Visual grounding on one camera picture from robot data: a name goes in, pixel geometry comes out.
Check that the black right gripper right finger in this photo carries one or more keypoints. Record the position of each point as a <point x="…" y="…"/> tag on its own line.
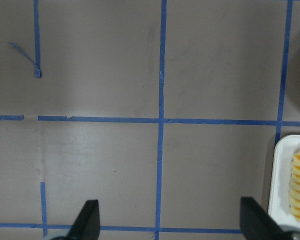
<point x="256" y="224"/>

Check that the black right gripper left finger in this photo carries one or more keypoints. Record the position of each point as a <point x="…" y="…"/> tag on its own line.
<point x="87" y="225"/>

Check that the white rectangular tray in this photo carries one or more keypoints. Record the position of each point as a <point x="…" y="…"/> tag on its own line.
<point x="278" y="206"/>

